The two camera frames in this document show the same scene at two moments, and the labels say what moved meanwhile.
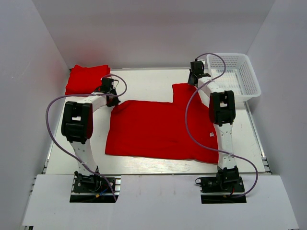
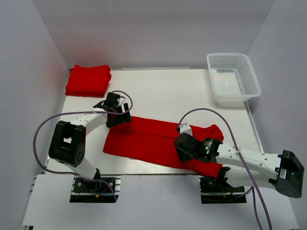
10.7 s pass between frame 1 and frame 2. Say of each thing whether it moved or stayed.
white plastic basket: stayed
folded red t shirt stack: stayed
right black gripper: moved
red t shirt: moved
